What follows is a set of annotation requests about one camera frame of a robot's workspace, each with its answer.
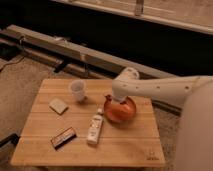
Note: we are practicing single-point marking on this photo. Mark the orange ceramic bowl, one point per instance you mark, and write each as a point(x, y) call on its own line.
point(119, 112)

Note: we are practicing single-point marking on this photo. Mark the beige sponge block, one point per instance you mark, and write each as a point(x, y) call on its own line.
point(58, 106)

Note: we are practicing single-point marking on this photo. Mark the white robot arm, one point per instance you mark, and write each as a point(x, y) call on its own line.
point(194, 95)

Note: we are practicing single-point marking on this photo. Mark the white plastic bottle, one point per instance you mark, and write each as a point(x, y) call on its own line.
point(95, 127)

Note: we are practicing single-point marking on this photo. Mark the black object at left edge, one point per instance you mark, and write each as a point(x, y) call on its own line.
point(13, 138)

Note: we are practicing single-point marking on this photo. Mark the dark chocolate bar packet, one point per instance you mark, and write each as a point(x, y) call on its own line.
point(63, 138)

